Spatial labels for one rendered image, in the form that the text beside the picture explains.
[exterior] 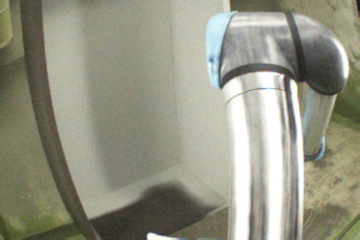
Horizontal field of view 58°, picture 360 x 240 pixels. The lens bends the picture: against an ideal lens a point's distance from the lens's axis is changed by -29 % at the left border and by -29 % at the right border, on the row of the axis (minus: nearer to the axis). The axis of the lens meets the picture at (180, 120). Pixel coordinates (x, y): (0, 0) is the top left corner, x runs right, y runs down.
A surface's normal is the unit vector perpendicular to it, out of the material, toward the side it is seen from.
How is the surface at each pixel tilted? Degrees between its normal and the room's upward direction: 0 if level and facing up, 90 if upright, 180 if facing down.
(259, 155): 46
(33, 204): 57
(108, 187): 102
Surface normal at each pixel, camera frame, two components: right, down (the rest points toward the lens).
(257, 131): -0.44, -0.31
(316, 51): 0.11, 0.26
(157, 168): 0.56, 0.43
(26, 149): 0.32, -0.27
